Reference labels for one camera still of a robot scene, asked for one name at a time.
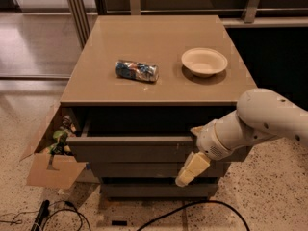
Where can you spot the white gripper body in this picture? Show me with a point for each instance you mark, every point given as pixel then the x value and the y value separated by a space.
pixel 210 142

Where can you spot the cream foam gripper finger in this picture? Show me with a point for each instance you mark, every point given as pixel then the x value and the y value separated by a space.
pixel 195 165

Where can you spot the grey top drawer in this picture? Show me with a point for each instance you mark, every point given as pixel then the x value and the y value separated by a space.
pixel 120 141

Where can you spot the grey drawer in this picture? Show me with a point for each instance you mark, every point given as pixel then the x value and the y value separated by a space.
pixel 136 170
pixel 120 141
pixel 201 187

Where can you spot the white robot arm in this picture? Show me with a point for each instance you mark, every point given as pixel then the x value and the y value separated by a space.
pixel 260 115

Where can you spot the grey bottom drawer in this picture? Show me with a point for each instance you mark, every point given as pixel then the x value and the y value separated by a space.
pixel 201 187

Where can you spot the grey middle drawer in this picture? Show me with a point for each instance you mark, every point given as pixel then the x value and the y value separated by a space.
pixel 136 170

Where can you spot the grey drawer cabinet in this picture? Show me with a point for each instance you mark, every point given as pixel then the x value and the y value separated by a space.
pixel 95 92

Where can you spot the white paper bowl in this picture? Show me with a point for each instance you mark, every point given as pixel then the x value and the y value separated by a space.
pixel 204 62

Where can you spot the crushed blue soda can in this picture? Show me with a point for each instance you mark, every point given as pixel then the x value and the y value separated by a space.
pixel 137 71

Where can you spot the colourful snack items in box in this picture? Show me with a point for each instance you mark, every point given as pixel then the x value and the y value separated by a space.
pixel 60 146

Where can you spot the brown cardboard box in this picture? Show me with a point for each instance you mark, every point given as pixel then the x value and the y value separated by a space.
pixel 50 171

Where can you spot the black power strip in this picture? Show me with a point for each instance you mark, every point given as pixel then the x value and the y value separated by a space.
pixel 43 213

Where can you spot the metal railing frame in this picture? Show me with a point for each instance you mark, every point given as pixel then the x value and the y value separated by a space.
pixel 235 13

